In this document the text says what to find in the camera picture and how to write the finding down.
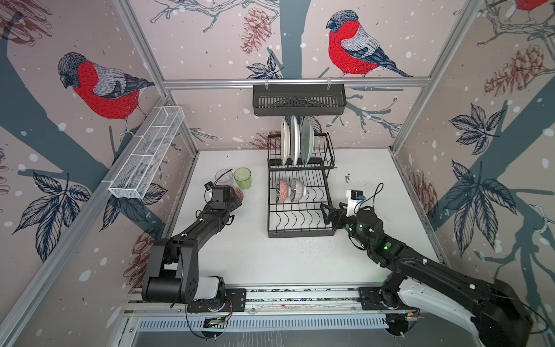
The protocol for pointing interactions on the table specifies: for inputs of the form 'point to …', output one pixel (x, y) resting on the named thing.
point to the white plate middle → (295, 140)
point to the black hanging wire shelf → (299, 100)
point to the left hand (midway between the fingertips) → (225, 200)
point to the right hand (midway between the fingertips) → (328, 206)
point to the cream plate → (285, 141)
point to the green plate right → (307, 140)
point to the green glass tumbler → (243, 176)
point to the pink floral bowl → (285, 191)
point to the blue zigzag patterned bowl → (238, 193)
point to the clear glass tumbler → (226, 179)
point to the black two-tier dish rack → (298, 184)
